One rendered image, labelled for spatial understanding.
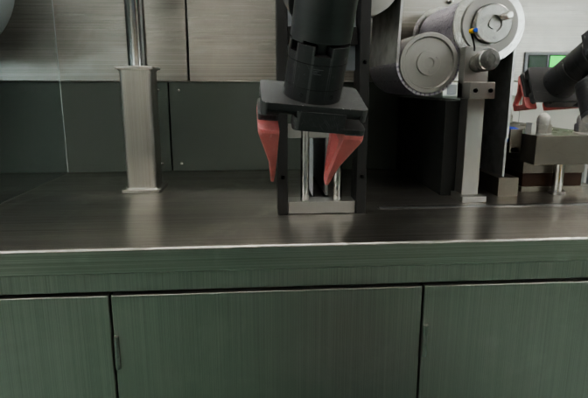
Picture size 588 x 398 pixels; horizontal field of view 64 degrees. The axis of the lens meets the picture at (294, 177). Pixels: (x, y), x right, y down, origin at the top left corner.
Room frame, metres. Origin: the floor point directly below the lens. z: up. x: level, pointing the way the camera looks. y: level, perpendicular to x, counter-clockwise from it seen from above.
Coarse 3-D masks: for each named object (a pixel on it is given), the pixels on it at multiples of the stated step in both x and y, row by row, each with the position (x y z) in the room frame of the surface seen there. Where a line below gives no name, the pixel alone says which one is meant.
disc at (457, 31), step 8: (464, 0) 0.98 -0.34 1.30; (472, 0) 0.98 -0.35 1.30; (512, 0) 0.99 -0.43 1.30; (464, 8) 0.98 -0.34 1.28; (520, 8) 0.99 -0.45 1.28; (456, 16) 0.98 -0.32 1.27; (520, 16) 0.99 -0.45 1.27; (456, 24) 0.98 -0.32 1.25; (520, 24) 0.99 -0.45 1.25; (456, 32) 0.98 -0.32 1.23; (520, 32) 0.99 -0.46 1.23; (456, 40) 0.98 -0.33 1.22; (464, 40) 0.98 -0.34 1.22; (512, 48) 0.99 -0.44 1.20; (504, 56) 0.99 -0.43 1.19
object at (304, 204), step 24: (360, 0) 0.84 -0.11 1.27; (288, 24) 0.86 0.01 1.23; (360, 24) 0.84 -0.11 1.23; (288, 48) 0.86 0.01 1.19; (360, 48) 0.84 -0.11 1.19; (360, 72) 0.84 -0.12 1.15; (360, 96) 0.84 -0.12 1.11; (360, 144) 0.84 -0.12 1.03; (360, 168) 0.84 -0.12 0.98; (336, 192) 0.84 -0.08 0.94; (360, 192) 0.84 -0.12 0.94
